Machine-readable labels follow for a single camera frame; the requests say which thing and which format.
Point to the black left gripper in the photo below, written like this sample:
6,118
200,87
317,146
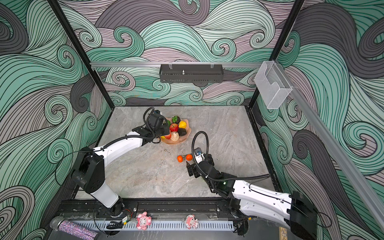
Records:
165,125

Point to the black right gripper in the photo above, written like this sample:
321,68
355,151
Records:
197,167

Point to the red fake apple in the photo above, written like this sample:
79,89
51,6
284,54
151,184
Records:
174,127

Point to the cream fake garlic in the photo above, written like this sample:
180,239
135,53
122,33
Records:
174,136

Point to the dark brown mangosteen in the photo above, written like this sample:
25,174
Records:
176,120

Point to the dark avocado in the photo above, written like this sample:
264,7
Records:
182,132

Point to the yellow pear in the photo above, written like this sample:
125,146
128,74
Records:
182,124

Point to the pink scalloped fruit bowl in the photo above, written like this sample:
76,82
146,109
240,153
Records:
181,139

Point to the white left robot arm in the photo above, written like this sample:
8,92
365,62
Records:
88,171

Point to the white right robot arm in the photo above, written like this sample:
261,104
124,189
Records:
293,211

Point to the orange tomato right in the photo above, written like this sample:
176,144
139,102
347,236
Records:
189,157

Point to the orange tomato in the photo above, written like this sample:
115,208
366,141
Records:
189,157
180,159

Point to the orange tomato left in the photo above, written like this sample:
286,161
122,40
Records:
180,159

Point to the pink haired doll toy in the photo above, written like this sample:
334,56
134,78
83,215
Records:
191,222

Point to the pink cat toy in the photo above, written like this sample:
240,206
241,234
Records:
143,221

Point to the glitter purple cylinder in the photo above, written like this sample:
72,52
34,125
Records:
60,224

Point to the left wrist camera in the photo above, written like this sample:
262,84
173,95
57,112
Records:
155,120

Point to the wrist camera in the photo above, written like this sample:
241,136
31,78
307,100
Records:
198,152
155,120

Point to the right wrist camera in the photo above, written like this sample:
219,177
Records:
198,152

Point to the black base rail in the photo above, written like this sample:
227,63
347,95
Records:
176,209

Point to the black wall tray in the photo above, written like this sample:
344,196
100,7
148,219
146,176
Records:
191,73

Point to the aluminium rail back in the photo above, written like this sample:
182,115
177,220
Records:
104,64

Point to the aluminium rail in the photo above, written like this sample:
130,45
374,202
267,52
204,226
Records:
104,64
305,97

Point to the clear acrylic wall box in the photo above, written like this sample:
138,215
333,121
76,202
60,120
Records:
273,84

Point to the aluminium rail right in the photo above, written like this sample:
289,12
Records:
305,97

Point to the white slotted cable duct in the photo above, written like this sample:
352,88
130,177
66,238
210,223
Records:
166,225

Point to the black corner frame post left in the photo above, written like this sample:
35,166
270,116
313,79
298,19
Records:
80,50

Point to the black corner frame post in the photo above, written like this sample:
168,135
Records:
287,27
80,50

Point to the black corner frame post right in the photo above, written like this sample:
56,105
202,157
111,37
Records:
287,27

